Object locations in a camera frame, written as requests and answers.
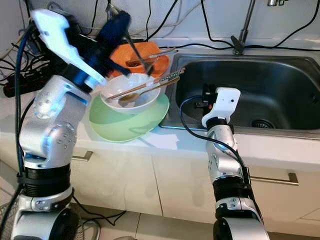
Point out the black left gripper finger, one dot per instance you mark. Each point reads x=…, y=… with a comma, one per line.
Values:
x=116, y=27
x=121, y=64

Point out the dark metal fork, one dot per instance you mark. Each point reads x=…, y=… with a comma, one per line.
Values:
x=137, y=54

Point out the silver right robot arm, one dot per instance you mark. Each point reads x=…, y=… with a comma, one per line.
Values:
x=222, y=160

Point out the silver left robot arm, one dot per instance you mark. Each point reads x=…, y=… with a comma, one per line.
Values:
x=50, y=130

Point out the steel kitchen sink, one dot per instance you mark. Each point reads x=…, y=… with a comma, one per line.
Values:
x=270, y=82

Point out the long brown spoon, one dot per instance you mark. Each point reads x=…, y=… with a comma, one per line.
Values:
x=127, y=99

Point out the orange plate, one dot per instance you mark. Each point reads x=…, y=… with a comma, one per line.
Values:
x=160, y=67

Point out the round sink drain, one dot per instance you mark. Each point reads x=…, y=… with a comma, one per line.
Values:
x=263, y=124

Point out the green plate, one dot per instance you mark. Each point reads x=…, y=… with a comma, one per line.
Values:
x=125, y=127

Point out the steel faucet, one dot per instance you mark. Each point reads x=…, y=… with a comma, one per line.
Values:
x=245, y=27

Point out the black power strip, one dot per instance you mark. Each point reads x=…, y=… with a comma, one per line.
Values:
x=25, y=84

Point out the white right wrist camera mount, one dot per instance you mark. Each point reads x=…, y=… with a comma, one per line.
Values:
x=226, y=102

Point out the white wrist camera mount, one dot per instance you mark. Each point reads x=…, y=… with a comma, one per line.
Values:
x=57, y=37
x=226, y=102

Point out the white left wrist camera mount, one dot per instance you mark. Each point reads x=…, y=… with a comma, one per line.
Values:
x=57, y=37

